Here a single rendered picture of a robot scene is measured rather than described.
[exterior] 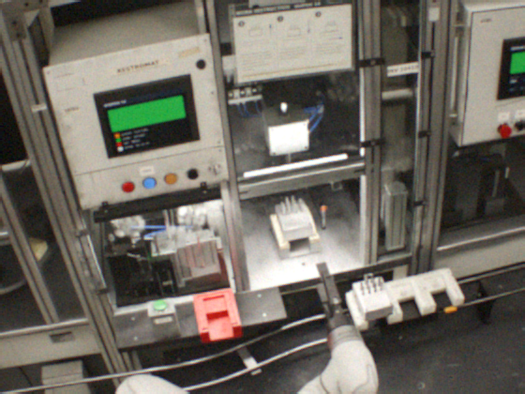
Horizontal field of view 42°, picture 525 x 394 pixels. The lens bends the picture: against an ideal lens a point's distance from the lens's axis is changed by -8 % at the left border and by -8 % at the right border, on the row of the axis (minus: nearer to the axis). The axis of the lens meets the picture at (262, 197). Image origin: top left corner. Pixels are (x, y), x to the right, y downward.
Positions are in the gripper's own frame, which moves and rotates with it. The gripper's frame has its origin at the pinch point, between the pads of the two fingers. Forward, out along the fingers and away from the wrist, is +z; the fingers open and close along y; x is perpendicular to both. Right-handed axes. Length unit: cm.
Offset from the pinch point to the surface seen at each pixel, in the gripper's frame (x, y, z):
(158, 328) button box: 49, -16, 8
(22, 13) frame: 64, 86, 22
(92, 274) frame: 66, -2, 22
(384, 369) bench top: -19.0, -44.6, -5.4
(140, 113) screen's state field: 40, 53, 18
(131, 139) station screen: 44, 46, 18
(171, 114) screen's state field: 33, 51, 18
